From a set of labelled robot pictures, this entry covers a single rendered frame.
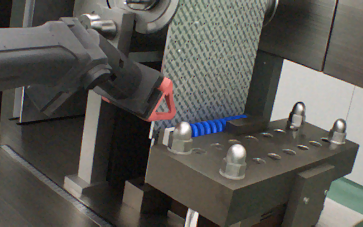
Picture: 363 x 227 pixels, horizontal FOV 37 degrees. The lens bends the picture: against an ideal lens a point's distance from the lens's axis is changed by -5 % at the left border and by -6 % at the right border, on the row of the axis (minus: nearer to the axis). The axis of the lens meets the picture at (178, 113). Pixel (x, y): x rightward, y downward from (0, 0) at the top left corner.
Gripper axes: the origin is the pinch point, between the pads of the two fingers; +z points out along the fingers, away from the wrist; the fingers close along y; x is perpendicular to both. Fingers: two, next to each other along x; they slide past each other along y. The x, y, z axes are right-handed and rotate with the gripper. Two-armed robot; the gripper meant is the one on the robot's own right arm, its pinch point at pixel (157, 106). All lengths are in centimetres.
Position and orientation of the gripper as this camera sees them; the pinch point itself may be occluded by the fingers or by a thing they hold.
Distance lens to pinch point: 90.1
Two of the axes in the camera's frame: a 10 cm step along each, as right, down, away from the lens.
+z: 4.8, 3.9, 7.8
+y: 7.2, 3.3, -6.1
